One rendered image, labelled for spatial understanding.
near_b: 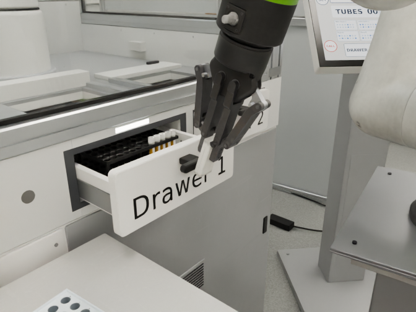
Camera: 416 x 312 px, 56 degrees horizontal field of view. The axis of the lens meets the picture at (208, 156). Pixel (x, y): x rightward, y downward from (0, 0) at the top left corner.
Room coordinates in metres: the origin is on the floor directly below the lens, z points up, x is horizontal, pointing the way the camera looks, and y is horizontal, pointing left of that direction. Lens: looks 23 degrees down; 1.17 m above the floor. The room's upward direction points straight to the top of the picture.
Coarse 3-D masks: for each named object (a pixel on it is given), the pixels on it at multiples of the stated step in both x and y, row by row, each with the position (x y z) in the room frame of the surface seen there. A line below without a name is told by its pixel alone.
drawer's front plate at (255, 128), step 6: (264, 90) 1.03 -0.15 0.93; (264, 96) 1.03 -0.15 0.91; (246, 102) 0.96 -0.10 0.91; (264, 114) 1.03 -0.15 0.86; (258, 120) 1.01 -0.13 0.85; (264, 120) 1.03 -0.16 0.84; (234, 126) 0.92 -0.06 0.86; (252, 126) 0.99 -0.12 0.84; (258, 126) 1.01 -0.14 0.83; (264, 126) 1.03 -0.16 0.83; (198, 132) 0.83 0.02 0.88; (246, 132) 0.97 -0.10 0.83; (252, 132) 0.99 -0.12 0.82
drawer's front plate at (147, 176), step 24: (192, 144) 0.64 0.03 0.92; (120, 168) 0.53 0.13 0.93; (144, 168) 0.55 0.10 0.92; (168, 168) 0.59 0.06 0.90; (216, 168) 0.69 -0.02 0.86; (120, 192) 0.51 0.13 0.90; (144, 192) 0.55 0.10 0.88; (168, 192) 0.59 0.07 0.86; (192, 192) 0.64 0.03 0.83; (120, 216) 0.51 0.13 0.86; (144, 216) 0.55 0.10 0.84
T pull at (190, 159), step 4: (184, 156) 0.62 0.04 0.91; (188, 156) 0.62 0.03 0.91; (192, 156) 0.62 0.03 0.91; (196, 156) 0.62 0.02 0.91; (180, 160) 0.61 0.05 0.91; (184, 160) 0.60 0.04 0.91; (188, 160) 0.60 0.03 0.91; (192, 160) 0.60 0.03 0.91; (196, 160) 0.60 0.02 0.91; (184, 164) 0.58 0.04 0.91; (188, 164) 0.58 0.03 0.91; (192, 164) 0.58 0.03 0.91; (180, 168) 0.58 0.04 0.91; (184, 168) 0.57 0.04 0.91; (188, 168) 0.58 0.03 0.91; (192, 168) 0.58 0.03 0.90; (184, 172) 0.57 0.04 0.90; (188, 172) 0.58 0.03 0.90
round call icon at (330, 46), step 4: (324, 40) 1.25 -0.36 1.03; (328, 40) 1.25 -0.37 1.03; (332, 40) 1.26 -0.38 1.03; (336, 40) 1.26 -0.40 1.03; (324, 44) 1.24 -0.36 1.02; (328, 44) 1.25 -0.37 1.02; (332, 44) 1.25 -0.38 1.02; (336, 44) 1.25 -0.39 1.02; (324, 48) 1.23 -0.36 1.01; (328, 48) 1.24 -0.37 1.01; (332, 48) 1.24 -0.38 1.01; (336, 48) 1.24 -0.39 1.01; (328, 52) 1.23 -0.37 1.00; (332, 52) 1.23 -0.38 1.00
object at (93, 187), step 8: (160, 128) 0.82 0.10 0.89; (168, 128) 0.81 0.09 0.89; (184, 136) 0.78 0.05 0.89; (192, 136) 0.76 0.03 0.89; (80, 168) 0.60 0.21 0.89; (88, 168) 0.60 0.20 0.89; (80, 176) 0.60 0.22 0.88; (88, 176) 0.59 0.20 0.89; (96, 176) 0.57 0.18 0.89; (104, 176) 0.57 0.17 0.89; (80, 184) 0.60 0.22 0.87; (88, 184) 0.59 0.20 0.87; (96, 184) 0.57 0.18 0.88; (104, 184) 0.56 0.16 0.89; (80, 192) 0.60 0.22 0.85; (88, 192) 0.59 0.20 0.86; (96, 192) 0.57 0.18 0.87; (104, 192) 0.56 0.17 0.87; (88, 200) 0.59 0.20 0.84; (96, 200) 0.57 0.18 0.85; (104, 200) 0.56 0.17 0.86; (104, 208) 0.56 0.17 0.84
